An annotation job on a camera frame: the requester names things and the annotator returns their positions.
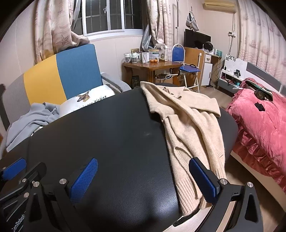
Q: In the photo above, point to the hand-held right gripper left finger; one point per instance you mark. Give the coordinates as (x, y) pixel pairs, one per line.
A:
(83, 178)

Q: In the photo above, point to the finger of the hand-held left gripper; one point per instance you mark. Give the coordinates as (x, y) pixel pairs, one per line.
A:
(36, 170)
(13, 169)

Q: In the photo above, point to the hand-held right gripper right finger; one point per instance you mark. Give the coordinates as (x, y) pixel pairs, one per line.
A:
(204, 183)

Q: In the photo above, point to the beige knit sweater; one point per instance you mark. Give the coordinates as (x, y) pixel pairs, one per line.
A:
(190, 133)

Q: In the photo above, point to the light blue shirt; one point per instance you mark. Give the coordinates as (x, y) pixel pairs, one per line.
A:
(26, 120)

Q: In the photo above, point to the white printed pillow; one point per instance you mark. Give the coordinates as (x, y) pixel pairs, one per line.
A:
(93, 98)

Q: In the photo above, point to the pink ruffled quilt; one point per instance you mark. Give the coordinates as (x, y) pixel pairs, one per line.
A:
(263, 125)

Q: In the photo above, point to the small black cloth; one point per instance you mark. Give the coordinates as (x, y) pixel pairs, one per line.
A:
(259, 106)

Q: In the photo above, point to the grey white nightstand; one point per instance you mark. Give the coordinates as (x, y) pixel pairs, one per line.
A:
(224, 83)

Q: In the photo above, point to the grey yellow blue armchair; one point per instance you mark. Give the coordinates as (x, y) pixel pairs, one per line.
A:
(76, 71)

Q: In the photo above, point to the dark patterned item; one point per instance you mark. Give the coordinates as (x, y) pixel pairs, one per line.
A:
(261, 92)

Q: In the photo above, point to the white cabinet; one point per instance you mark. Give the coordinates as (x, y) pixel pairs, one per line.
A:
(206, 73)

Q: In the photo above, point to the paper bag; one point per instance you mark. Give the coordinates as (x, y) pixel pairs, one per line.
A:
(162, 79)

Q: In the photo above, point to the white flower print board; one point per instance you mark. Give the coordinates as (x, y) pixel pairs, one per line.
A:
(236, 63)

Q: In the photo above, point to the grey headboard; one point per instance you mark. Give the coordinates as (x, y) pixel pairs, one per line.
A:
(265, 73)

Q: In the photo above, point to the wooden desk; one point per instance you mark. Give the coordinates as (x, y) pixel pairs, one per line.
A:
(192, 55)

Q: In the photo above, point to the glass jar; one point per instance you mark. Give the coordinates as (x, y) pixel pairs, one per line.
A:
(134, 59)
(128, 58)

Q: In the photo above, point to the wooden table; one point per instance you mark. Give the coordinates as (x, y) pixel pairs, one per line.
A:
(152, 65)

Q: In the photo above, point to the teal box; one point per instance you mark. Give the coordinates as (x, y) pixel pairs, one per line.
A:
(219, 53)

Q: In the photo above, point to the blue folding chair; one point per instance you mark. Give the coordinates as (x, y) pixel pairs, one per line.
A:
(177, 54)

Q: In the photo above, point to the white box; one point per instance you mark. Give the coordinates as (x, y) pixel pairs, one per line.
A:
(145, 58)

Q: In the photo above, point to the small black fan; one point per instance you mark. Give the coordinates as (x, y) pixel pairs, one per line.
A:
(207, 46)

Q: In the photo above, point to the white carton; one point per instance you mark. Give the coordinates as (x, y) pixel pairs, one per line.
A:
(163, 52)

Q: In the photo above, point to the round tin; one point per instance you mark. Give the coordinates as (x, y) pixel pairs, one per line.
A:
(154, 54)

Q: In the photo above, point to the black monitor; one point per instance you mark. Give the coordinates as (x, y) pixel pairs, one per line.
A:
(194, 38)

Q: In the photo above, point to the silver foil bag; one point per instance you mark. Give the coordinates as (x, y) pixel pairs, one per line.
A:
(146, 38)

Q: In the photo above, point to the pale patterned curtain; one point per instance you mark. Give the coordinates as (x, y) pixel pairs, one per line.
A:
(159, 20)
(261, 38)

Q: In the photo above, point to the grey hanging bag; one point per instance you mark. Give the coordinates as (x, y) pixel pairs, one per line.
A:
(193, 22)

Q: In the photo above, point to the metal pole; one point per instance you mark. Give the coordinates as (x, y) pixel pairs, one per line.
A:
(177, 22)

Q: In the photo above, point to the white framed window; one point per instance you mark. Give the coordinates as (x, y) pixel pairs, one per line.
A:
(100, 15)

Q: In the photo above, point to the air conditioner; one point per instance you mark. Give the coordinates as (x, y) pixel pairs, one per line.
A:
(220, 6)

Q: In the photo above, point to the small picture frame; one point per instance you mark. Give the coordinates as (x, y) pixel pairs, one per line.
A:
(134, 51)

